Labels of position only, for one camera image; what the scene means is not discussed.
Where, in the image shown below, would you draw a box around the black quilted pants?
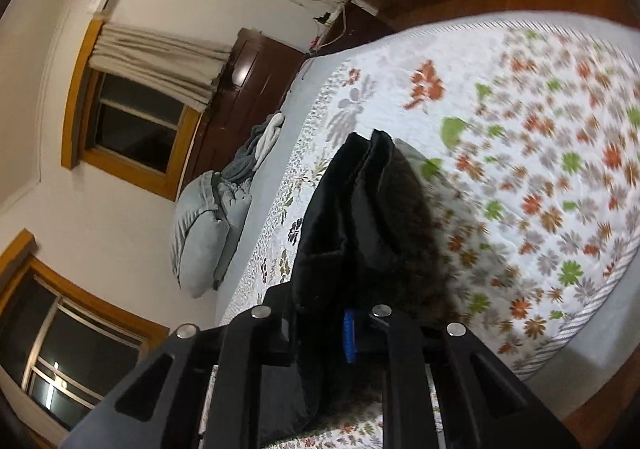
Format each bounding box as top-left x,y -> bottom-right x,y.
269,128 -> 452,430

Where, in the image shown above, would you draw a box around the grey blue pillow stack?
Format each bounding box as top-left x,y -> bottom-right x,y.
170,170 -> 252,299

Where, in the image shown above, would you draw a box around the dark grey blanket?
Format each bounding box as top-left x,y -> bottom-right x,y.
220,123 -> 268,184

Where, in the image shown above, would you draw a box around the white fleece cloth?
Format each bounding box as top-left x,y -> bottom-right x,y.
254,112 -> 285,170

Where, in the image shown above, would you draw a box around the grey blue bed sheet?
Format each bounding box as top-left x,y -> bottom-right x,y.
214,10 -> 640,420

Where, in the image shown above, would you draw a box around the dark wooden headboard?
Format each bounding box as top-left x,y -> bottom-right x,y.
181,28 -> 306,186

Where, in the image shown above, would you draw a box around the floral quilted bedspread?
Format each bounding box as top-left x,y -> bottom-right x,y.
199,18 -> 640,449

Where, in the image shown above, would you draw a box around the wooden framed side window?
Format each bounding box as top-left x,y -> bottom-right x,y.
1,229 -> 168,445

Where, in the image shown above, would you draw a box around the wooden framed rear window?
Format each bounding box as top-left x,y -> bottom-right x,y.
61,19 -> 201,201

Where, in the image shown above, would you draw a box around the beige curtain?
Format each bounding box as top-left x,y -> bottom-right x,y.
88,23 -> 232,113

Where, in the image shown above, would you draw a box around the dark wooden nightstand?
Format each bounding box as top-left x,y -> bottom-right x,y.
309,0 -> 394,56

